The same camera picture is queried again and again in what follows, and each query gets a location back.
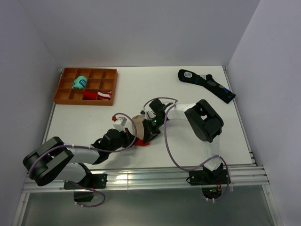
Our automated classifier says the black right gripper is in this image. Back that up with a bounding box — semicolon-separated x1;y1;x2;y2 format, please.
143;116;166;144

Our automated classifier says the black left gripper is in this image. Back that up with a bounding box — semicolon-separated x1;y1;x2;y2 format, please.
108;127;138;153

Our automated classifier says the beige sock with red toe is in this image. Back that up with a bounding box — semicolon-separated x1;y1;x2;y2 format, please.
132;115;150;146

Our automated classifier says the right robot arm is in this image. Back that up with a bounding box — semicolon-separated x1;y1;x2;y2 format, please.
141;97;225;184

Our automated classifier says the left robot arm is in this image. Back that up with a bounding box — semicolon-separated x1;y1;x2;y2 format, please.
23;128;137;188

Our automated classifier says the rolled red white striped sock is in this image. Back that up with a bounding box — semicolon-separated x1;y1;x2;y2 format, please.
97;91;111;100

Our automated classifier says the orange compartment tray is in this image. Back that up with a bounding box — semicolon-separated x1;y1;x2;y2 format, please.
54;68;118;106

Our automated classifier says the rolled teal sock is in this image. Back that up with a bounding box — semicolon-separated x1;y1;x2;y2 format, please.
72;76;87;89

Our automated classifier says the black blue patterned sock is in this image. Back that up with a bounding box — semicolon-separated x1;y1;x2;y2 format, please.
177;69;236;104

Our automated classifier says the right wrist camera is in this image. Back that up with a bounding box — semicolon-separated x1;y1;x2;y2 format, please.
140;108;154;120

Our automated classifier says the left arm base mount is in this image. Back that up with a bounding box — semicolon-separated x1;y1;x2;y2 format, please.
63;173;107;208

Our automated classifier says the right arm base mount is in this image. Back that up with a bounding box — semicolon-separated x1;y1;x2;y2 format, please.
186;169;230;199

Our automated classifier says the aluminium rail frame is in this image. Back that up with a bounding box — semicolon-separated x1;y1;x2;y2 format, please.
11;67;283;226

